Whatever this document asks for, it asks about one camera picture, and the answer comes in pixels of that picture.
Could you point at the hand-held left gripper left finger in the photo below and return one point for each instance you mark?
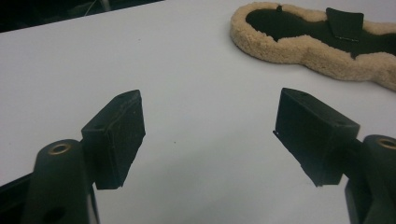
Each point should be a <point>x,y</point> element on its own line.
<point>118,140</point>

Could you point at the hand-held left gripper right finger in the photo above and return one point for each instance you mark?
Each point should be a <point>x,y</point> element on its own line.
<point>311,137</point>

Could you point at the black pad with beige fleece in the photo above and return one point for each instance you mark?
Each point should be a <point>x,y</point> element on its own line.
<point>295,53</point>

